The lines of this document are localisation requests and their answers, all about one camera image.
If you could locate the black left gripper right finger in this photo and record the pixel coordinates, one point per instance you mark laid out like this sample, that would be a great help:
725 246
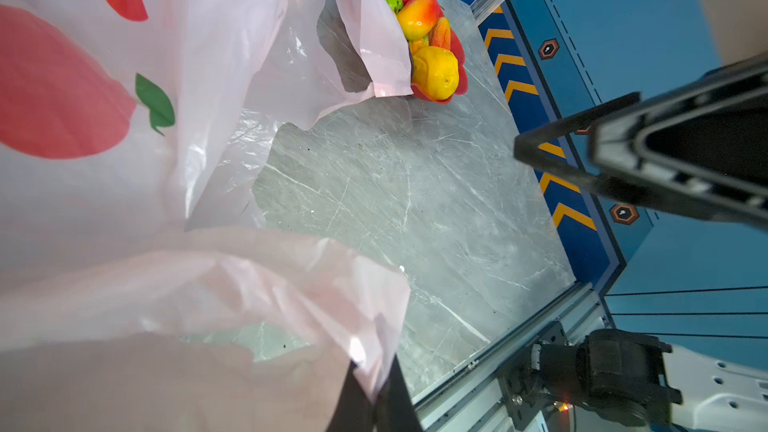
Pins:
394 408

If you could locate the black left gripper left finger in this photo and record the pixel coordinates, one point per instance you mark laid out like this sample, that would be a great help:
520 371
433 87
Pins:
354 412

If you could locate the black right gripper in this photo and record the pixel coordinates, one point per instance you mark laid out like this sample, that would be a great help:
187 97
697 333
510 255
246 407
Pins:
698 151

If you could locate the yellow lemon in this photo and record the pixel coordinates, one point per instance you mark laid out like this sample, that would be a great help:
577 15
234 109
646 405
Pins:
435 72

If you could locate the pink printed plastic bag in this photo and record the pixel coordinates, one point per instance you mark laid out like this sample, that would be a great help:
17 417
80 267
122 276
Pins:
140 290

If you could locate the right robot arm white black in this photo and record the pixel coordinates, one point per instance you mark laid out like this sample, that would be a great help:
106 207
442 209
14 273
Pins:
637 379

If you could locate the orange red peach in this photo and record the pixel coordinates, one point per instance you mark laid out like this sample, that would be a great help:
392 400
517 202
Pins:
441 34

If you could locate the red yellow mango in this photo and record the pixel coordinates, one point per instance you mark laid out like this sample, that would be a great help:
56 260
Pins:
418 17

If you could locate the red flower-shaped plate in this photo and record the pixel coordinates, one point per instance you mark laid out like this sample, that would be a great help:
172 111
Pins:
457 50

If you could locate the aluminium front rail frame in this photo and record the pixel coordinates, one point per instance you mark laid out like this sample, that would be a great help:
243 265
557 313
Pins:
477 397

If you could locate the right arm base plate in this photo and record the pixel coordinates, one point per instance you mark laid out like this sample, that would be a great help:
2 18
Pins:
523 392

